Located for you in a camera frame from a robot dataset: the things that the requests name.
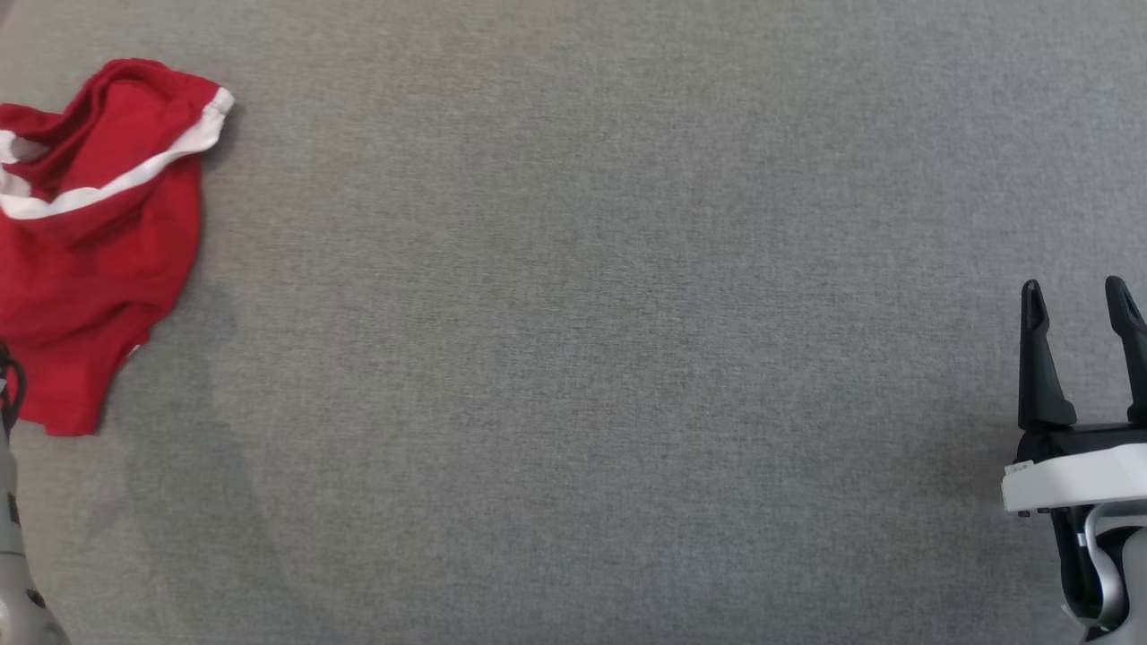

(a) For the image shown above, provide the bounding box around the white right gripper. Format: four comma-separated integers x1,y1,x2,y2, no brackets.
1002,276,1147,514

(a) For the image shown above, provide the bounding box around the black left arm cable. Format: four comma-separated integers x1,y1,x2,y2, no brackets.
0,343,27,440

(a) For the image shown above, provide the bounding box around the red shorts white stripe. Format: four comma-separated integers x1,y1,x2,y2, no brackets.
0,58,237,438

